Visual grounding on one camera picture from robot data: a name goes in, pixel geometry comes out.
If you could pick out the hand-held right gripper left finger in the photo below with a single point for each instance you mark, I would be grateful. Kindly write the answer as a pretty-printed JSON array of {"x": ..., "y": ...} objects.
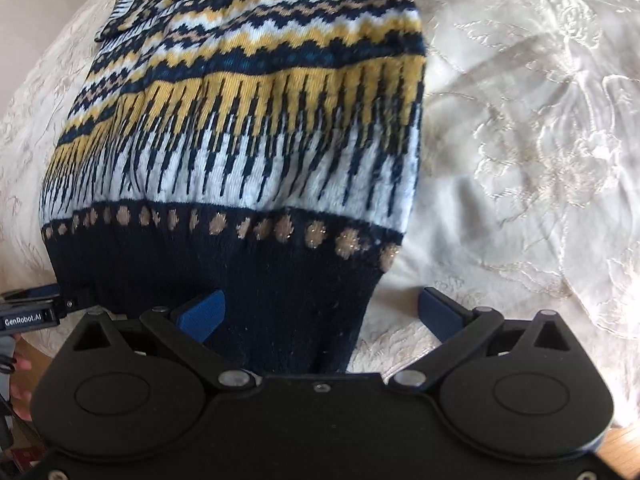
[{"x": 202, "y": 316}]

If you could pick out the navy yellow patterned knit sweater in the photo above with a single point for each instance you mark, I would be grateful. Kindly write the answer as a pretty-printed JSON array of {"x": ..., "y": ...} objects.
[{"x": 240, "y": 160}]

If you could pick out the cream embroidered bedspread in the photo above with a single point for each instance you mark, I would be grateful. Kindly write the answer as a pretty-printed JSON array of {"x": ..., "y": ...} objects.
[{"x": 525, "y": 160}]

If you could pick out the person's left hand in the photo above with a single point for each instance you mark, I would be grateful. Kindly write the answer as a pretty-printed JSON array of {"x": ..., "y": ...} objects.
[{"x": 21, "y": 402}]

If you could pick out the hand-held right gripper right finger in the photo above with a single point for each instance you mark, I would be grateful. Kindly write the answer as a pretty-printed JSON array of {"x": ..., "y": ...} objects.
[{"x": 441, "y": 311}]

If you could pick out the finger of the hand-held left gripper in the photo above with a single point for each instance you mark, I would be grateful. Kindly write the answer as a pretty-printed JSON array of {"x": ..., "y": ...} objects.
[{"x": 44, "y": 291}]

